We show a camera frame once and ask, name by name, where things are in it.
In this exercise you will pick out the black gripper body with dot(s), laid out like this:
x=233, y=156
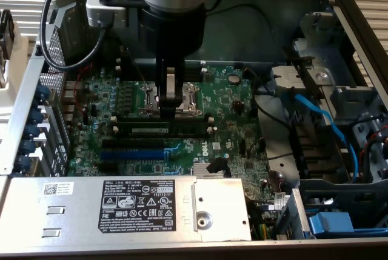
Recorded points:
x=172, y=29

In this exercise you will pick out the dark RAM stick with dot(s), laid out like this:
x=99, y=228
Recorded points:
x=188, y=128

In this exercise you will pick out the black RAM slot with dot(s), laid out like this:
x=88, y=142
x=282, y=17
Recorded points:
x=194, y=74
x=163, y=137
x=136, y=118
x=194, y=70
x=194, y=78
x=194, y=65

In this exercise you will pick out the metal CPU socket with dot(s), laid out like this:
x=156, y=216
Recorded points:
x=191, y=96

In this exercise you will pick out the thin socket locking lever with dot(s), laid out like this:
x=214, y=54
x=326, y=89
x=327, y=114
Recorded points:
x=137, y=66

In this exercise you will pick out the green motherboard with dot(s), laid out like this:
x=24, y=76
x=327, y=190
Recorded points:
x=230, y=108

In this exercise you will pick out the silver coin battery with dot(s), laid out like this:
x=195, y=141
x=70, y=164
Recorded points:
x=233, y=78

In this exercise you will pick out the long black expansion slot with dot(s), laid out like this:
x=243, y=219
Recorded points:
x=133, y=143

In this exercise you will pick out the blue expansion slot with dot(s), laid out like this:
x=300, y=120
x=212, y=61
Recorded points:
x=130, y=154

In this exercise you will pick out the open PC case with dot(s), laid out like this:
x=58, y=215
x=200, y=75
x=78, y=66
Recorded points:
x=257, y=35

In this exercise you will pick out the silver chipset heatsink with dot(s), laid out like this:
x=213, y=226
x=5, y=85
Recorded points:
x=200, y=170

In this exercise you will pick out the black angled plug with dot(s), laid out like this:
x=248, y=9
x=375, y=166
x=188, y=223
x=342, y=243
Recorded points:
x=216, y=164

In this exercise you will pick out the short black expansion slot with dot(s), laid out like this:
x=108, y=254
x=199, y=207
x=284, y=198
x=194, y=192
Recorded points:
x=107, y=166

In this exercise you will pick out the metal port block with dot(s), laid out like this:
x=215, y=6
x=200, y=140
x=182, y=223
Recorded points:
x=68, y=102

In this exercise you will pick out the blue slot retainer clip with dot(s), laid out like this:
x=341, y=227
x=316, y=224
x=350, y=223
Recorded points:
x=31, y=131
x=35, y=117
x=23, y=162
x=28, y=146
x=42, y=92

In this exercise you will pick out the grey metal disk bay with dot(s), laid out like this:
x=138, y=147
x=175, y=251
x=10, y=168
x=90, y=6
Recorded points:
x=321, y=38

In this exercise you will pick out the silver power supply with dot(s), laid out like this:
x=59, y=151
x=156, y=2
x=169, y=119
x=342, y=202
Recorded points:
x=75, y=211

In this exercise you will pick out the white parts rack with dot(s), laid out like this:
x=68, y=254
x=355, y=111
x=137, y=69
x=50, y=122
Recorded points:
x=15, y=69

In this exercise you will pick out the black graphics card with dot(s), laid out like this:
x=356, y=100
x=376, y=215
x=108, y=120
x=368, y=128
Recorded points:
x=6, y=35

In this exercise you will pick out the blue plastic disk caddy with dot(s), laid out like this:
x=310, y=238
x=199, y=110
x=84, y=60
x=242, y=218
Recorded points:
x=330, y=223

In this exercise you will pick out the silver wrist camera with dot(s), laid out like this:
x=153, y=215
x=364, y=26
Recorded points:
x=100, y=11

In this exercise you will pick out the black finned bracket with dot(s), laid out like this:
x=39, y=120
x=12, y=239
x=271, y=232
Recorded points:
x=312, y=151

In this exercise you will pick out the dark disk bay frame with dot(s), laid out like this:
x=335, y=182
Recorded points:
x=363, y=193

